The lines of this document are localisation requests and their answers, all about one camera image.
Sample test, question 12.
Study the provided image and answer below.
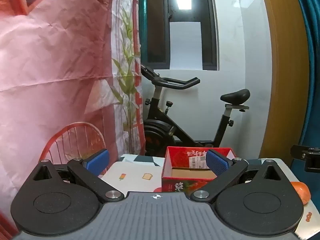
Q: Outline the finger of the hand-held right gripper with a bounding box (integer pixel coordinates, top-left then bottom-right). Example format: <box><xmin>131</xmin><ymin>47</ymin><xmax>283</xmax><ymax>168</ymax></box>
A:
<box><xmin>291</xmin><ymin>144</ymin><xmax>320</xmax><ymax>173</ymax></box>

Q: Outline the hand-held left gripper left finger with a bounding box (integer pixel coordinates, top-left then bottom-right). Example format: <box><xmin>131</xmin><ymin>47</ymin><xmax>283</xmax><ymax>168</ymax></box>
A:
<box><xmin>24</xmin><ymin>149</ymin><xmax>125</xmax><ymax>203</ymax></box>

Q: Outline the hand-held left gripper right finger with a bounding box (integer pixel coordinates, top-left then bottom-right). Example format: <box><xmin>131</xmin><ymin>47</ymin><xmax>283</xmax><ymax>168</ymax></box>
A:
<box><xmin>190</xmin><ymin>149</ymin><xmax>293</xmax><ymax>203</ymax></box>

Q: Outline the red strawberry print box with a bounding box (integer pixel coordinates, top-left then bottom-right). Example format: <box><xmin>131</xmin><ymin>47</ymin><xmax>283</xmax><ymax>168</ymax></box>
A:
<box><xmin>161</xmin><ymin>146</ymin><xmax>238</xmax><ymax>194</ymax></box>

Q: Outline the printed tablecloth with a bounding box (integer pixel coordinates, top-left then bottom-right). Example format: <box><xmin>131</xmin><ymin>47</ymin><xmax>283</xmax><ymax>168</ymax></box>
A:
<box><xmin>100</xmin><ymin>154</ymin><xmax>320</xmax><ymax>240</ymax></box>

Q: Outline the orange round object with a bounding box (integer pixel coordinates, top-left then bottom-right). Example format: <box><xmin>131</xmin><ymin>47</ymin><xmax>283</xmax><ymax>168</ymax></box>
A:
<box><xmin>291</xmin><ymin>181</ymin><xmax>311</xmax><ymax>204</ymax></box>

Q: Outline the black exercise bike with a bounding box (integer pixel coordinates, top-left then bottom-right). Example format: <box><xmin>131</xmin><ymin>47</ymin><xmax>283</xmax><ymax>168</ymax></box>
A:
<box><xmin>140</xmin><ymin>64</ymin><xmax>250</xmax><ymax>157</ymax></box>

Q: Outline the pink printed backdrop cloth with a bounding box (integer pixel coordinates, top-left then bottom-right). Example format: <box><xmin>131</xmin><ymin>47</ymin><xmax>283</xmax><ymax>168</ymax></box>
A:
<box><xmin>0</xmin><ymin>0</ymin><xmax>147</xmax><ymax>240</ymax></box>

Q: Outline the teal curtain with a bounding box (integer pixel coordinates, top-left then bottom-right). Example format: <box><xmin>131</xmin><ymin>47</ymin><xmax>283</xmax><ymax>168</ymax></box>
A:
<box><xmin>291</xmin><ymin>0</ymin><xmax>320</xmax><ymax>175</ymax></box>

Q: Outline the dark framed window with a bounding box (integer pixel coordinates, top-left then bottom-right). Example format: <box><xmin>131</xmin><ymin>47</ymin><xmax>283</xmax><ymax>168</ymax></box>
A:
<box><xmin>139</xmin><ymin>0</ymin><xmax>220</xmax><ymax>71</ymax></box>

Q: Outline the wooden door frame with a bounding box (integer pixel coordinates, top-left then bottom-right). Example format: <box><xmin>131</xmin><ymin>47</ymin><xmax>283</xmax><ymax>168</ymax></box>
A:
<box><xmin>257</xmin><ymin>0</ymin><xmax>313</xmax><ymax>159</ymax></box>

